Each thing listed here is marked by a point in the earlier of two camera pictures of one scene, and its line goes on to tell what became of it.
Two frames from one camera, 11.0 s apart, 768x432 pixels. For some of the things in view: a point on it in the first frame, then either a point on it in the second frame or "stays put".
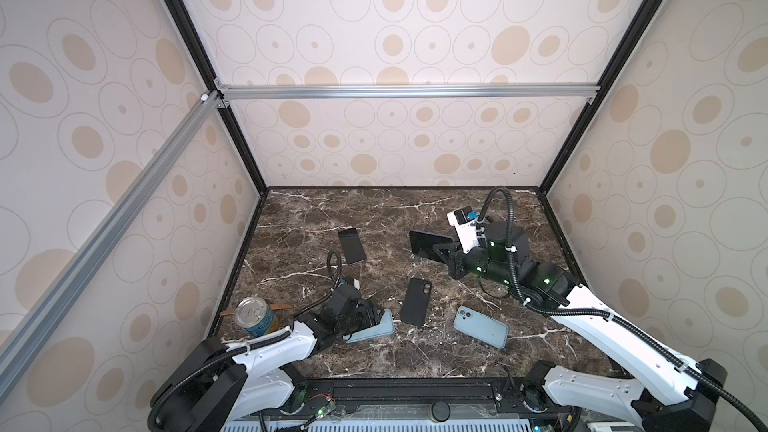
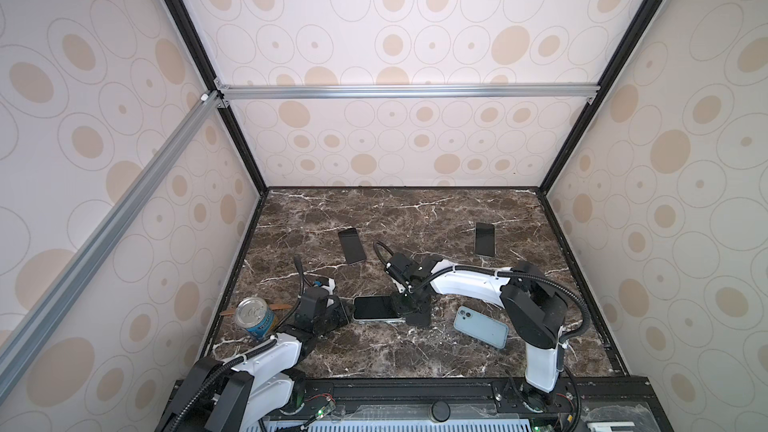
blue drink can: (255, 317) stays put
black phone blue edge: (421, 243) → (376, 307)
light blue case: (481, 327) stays put
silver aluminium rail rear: (307, 92) stays put
